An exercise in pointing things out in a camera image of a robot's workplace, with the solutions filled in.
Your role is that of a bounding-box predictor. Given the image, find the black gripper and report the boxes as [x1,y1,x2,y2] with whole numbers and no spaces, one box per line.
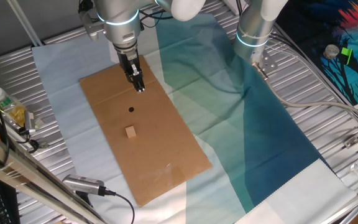
[117,49,145,93]

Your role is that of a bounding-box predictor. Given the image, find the small wooden block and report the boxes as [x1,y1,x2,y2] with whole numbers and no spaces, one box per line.
[124,125,137,139]

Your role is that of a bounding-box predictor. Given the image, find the brown cardboard sheet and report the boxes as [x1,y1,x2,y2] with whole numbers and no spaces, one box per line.
[78,55,213,208]

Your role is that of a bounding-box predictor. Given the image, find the blue green patterned cloth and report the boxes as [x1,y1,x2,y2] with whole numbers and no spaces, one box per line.
[31,12,357,224]

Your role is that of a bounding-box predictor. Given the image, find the slanted aluminium rod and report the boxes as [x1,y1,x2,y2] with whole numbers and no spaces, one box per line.
[6,0,44,47]

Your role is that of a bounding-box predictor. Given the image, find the plastic bottle yellow contents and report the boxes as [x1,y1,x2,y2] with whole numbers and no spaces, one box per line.
[0,86,28,128]

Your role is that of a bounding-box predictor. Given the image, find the grey round puck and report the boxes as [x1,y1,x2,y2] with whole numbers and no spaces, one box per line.
[323,44,341,60]

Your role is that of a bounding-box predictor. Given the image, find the green plastic clip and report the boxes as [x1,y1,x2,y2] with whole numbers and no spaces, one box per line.
[341,47,353,66]

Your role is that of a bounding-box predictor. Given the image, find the colourful printed mat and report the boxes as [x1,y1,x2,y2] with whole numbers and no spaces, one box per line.
[275,0,358,106]

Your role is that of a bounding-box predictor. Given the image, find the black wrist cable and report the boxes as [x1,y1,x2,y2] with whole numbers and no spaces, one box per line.
[137,5,174,29]

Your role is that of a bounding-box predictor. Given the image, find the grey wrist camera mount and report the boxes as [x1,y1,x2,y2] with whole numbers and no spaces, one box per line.
[78,0,106,42]

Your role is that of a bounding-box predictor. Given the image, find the silver camera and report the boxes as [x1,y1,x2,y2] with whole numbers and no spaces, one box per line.
[62,174,107,197]

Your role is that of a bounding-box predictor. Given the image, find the thin black cable loop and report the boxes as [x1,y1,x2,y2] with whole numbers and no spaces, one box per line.
[16,127,40,154]

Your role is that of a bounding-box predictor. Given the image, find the black camera cable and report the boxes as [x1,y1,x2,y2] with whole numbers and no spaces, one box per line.
[104,188,135,224]

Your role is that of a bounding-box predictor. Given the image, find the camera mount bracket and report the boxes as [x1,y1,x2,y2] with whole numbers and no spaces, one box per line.
[75,191,94,208]

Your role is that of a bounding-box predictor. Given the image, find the aluminium frame beam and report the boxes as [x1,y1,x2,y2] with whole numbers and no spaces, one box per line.
[0,124,105,224]

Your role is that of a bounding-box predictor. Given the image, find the grey base hose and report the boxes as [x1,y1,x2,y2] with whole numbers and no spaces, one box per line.
[252,62,358,125]

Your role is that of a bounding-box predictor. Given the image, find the small aluminium corner bracket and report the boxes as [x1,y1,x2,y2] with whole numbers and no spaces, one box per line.
[343,136,358,149]

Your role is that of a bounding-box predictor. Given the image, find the aluminium frame rail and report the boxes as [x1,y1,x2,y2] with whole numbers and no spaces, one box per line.
[320,183,358,224]

